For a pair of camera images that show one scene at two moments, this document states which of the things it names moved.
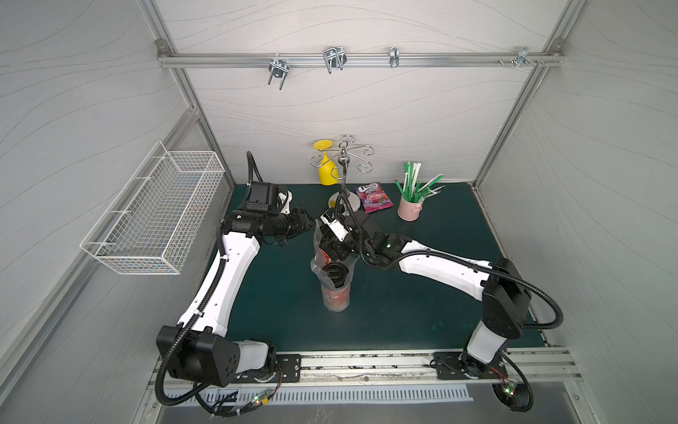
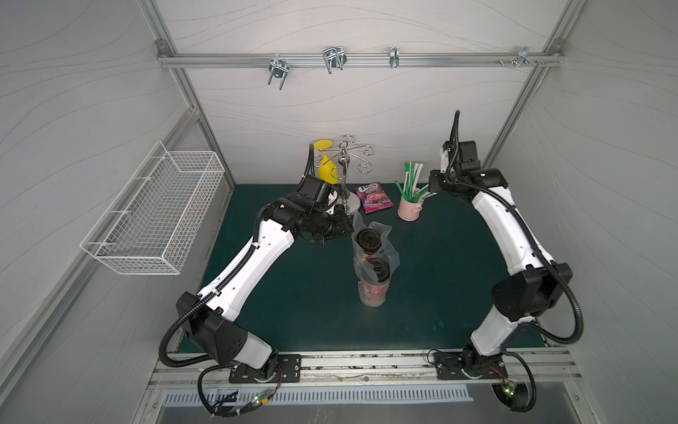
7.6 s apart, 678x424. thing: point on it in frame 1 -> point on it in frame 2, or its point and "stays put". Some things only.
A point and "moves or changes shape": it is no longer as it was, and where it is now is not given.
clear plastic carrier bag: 335,276 -> 374,258
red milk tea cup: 321,260 moves or changes shape
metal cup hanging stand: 345,200 stays put
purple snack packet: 373,198 stays put
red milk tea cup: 335,286 -> 373,283
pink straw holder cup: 410,211 stays put
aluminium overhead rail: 360,58 stays put
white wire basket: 154,219 stays put
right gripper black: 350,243 -> 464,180
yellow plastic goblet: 327,168 stays put
